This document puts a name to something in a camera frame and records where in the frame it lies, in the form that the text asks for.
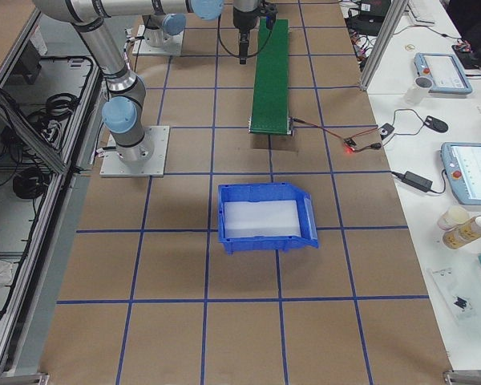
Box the near teach pendant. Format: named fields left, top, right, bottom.
left=440, top=142, right=481, bottom=205

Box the green conveyor belt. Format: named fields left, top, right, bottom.
left=249, top=19, right=293, bottom=136

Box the aluminium frame post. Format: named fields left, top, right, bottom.
left=359, top=0, right=409, bottom=91

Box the blue plastic bin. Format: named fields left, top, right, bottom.
left=217, top=182, right=319, bottom=254

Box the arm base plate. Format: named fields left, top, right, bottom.
left=132, top=25, right=184, bottom=56
left=100, top=126, right=170, bottom=177

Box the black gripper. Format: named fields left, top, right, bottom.
left=238, top=28, right=251, bottom=65

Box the beverage can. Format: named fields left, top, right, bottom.
left=443, top=215, right=481, bottom=249

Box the red lit sensor module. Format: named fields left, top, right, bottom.
left=342, top=138, right=357, bottom=154

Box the white foam sheet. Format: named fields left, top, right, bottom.
left=223, top=200, right=301, bottom=238

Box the red black wire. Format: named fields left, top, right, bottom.
left=293, top=116, right=382, bottom=154

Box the white mug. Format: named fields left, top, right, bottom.
left=404, top=76, right=434, bottom=105

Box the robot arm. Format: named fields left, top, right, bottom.
left=74, top=18, right=154, bottom=163
left=34, top=0, right=276, bottom=75

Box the black power adapter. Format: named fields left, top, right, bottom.
left=391, top=171, right=432, bottom=193

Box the far teach pendant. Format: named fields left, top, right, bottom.
left=414, top=53, right=472, bottom=95

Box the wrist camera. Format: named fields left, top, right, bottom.
left=265, top=9, right=277, bottom=30

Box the black computer mouse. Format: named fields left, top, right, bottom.
left=424, top=115, right=449, bottom=133

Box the teach pendant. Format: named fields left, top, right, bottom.
left=440, top=142, right=481, bottom=205
left=414, top=53, right=472, bottom=95

